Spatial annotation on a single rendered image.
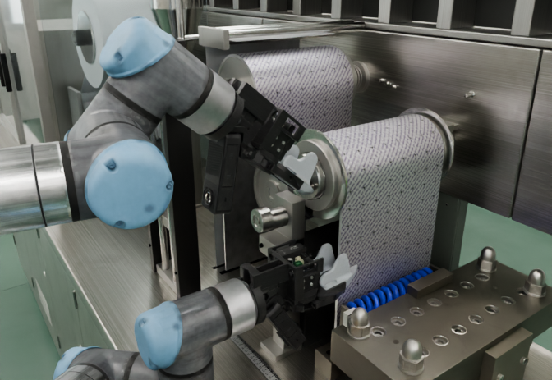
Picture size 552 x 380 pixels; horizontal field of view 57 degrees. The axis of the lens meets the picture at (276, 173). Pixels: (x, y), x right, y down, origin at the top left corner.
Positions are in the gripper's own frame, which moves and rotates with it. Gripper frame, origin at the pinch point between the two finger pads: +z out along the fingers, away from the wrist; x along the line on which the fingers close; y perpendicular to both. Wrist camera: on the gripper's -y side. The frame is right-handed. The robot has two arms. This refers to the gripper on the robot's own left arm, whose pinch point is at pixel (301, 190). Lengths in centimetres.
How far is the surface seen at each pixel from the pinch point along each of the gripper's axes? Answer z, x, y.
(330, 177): 1.0, -3.0, 3.9
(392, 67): 19.9, 17.0, 33.6
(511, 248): 255, 83, 53
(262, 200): 9.4, 17.5, -4.3
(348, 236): 10.1, -4.4, -2.0
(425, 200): 22.9, -4.4, 10.9
